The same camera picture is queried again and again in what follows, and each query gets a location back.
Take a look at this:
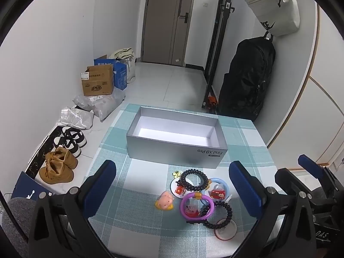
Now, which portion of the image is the silver plastic mailer bag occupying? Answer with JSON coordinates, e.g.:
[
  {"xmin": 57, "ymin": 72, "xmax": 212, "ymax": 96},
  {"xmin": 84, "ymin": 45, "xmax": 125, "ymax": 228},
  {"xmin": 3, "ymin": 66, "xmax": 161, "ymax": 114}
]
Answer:
[{"xmin": 57, "ymin": 107, "xmax": 94, "ymax": 129}]

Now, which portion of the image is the black bead bracelet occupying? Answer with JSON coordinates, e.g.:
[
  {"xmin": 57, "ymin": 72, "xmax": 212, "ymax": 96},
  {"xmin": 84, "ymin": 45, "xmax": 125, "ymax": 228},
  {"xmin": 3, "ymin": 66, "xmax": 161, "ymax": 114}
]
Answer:
[{"xmin": 180, "ymin": 169, "xmax": 209, "ymax": 192}]

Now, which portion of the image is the brown cardboard carton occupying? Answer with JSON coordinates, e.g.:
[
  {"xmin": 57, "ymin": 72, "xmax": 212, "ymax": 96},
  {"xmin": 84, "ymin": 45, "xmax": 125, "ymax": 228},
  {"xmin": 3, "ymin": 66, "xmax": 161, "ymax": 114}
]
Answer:
[{"xmin": 81, "ymin": 64, "xmax": 115, "ymax": 97}]

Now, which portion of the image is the purple ring bracelet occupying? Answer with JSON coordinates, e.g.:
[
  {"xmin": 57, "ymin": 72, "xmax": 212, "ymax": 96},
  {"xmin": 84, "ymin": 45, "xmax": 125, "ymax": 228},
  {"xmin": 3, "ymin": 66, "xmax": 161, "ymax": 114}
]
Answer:
[{"xmin": 180, "ymin": 193, "xmax": 215, "ymax": 219}]

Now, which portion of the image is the black backpack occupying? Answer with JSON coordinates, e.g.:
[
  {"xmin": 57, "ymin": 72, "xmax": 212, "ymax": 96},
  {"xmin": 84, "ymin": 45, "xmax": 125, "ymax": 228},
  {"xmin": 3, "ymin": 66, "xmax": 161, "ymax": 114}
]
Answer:
[{"xmin": 218, "ymin": 36, "xmax": 276, "ymax": 121}]

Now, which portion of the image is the red-rimmed round badge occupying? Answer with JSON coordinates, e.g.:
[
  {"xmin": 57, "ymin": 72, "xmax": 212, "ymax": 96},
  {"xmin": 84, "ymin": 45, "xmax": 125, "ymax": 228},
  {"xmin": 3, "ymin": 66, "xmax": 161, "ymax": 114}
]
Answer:
[{"xmin": 213, "ymin": 219, "xmax": 238, "ymax": 241}]

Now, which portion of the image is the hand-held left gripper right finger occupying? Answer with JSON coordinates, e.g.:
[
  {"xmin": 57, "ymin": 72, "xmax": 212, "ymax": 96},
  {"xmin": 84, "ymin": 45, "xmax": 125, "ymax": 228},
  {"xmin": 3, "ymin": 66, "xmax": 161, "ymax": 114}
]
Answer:
[{"xmin": 228, "ymin": 160, "xmax": 318, "ymax": 258}]

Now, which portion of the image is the teal checkered tablecloth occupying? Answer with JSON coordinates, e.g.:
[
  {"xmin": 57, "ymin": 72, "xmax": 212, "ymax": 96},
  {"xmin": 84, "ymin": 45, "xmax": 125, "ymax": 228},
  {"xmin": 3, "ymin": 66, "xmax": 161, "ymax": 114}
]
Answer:
[{"xmin": 72, "ymin": 103, "xmax": 285, "ymax": 258}]

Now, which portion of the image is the pink pig toy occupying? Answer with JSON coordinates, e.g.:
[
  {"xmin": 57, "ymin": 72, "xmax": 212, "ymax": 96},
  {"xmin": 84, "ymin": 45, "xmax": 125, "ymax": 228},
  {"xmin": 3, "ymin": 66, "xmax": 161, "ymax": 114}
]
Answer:
[{"xmin": 155, "ymin": 191, "xmax": 174, "ymax": 210}]

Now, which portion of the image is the grey plastic mailer bag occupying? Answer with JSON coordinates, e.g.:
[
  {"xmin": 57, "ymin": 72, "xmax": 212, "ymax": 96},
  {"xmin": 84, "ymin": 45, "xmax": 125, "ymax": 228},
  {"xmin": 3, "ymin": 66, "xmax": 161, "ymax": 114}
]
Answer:
[{"xmin": 73, "ymin": 89, "xmax": 126, "ymax": 121}]

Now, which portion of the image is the white round badge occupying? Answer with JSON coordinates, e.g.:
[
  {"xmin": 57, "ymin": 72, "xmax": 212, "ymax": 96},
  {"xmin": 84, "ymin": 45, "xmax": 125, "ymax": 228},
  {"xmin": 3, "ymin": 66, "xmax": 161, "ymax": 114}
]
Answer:
[{"xmin": 171, "ymin": 179, "xmax": 194, "ymax": 198}]

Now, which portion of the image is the brown boot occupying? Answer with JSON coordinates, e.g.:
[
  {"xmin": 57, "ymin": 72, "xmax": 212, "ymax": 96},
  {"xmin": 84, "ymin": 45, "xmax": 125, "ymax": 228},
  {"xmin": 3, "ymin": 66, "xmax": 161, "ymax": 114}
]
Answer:
[
  {"xmin": 50, "ymin": 147, "xmax": 78, "ymax": 170},
  {"xmin": 39, "ymin": 153, "xmax": 74, "ymax": 184}
]

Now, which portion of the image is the black and white sneaker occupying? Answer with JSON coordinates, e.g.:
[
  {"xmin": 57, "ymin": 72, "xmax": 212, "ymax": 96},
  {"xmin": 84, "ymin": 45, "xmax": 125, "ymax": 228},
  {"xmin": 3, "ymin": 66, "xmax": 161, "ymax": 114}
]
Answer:
[
  {"xmin": 54, "ymin": 136, "xmax": 81, "ymax": 158},
  {"xmin": 62, "ymin": 127, "xmax": 88, "ymax": 148}
]

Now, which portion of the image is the dark blue paper bag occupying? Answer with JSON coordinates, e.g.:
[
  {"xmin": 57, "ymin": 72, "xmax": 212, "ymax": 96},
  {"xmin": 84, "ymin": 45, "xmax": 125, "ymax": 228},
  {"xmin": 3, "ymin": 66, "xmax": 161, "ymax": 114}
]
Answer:
[{"xmin": 12, "ymin": 171, "xmax": 53, "ymax": 202}]

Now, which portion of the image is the silver cardboard box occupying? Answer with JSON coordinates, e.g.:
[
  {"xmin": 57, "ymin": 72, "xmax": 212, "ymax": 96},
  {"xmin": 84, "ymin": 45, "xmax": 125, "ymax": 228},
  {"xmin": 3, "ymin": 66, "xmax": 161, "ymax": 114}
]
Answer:
[{"xmin": 126, "ymin": 106, "xmax": 229, "ymax": 169}]

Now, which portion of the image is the white cloth bag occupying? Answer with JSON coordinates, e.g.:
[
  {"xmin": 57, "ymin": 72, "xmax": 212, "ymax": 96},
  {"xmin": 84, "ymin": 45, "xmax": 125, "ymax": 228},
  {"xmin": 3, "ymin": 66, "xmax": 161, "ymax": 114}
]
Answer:
[{"xmin": 109, "ymin": 48, "xmax": 136, "ymax": 84}]

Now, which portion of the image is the blue carton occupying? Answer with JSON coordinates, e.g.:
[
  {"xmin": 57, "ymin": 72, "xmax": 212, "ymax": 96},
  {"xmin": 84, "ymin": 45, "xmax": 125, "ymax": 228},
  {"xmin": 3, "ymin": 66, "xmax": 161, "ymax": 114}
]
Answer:
[{"xmin": 94, "ymin": 55, "xmax": 128, "ymax": 90}]

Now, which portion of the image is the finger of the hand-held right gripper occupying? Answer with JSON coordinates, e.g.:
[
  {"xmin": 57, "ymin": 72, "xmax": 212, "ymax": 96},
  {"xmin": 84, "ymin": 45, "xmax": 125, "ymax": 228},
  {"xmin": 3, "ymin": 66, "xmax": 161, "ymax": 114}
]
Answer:
[
  {"xmin": 275, "ymin": 168, "xmax": 303, "ymax": 197},
  {"xmin": 297, "ymin": 154, "xmax": 343, "ymax": 194}
]

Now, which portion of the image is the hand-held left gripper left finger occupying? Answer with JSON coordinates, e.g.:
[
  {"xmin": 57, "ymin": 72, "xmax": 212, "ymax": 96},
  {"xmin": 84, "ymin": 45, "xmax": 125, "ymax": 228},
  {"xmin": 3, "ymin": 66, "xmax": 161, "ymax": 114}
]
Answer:
[{"xmin": 28, "ymin": 160, "xmax": 117, "ymax": 258}]

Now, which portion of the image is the brown door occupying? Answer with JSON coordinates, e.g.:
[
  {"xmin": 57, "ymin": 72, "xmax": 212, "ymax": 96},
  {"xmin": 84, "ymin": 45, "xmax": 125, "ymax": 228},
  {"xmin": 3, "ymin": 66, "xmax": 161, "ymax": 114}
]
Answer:
[{"xmin": 142, "ymin": 0, "xmax": 198, "ymax": 66}]

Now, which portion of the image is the white tote bag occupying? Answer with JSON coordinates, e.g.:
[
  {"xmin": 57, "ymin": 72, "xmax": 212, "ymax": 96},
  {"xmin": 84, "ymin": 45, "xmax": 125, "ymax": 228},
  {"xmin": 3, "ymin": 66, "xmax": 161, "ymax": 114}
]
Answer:
[{"xmin": 244, "ymin": 0, "xmax": 300, "ymax": 37}]

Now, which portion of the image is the black spiral hair tie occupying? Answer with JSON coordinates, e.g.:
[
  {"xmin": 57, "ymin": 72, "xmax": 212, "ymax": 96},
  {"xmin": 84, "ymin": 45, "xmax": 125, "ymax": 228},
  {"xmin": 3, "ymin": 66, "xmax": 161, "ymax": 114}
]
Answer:
[{"xmin": 200, "ymin": 201, "xmax": 233, "ymax": 229}]

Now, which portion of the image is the blue ring bracelet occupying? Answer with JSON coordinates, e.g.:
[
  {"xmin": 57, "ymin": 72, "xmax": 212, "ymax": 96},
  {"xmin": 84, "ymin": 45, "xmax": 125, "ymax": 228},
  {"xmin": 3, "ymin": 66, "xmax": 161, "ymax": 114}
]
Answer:
[{"xmin": 206, "ymin": 177, "xmax": 230, "ymax": 202}]

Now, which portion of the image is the grey stool cushion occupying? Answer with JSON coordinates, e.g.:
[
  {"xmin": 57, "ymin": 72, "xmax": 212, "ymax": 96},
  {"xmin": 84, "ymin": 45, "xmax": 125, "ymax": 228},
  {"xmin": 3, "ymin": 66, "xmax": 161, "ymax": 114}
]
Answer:
[{"xmin": 7, "ymin": 197, "xmax": 37, "ymax": 248}]

